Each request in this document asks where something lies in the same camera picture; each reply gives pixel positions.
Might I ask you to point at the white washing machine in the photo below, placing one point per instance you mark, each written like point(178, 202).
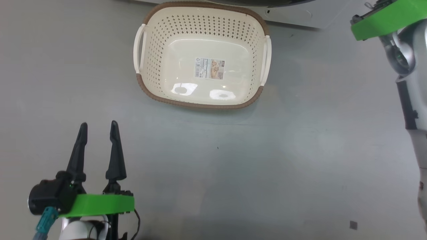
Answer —
point(300, 15)

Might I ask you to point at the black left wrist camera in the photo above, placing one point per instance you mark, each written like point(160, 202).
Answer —
point(50, 195)

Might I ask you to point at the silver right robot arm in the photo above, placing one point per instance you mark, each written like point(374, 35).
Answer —
point(417, 150)

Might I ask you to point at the paper basket label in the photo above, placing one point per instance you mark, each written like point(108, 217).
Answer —
point(209, 68)

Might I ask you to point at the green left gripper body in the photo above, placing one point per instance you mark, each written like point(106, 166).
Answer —
point(100, 204)

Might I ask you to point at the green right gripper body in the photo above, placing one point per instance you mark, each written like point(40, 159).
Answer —
point(390, 18)

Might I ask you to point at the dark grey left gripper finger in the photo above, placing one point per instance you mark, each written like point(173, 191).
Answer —
point(78, 156)
point(115, 160)

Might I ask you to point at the cream perforated laundry basket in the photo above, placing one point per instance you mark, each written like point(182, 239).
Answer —
point(173, 53)

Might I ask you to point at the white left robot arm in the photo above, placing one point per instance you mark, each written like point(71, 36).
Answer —
point(80, 230)

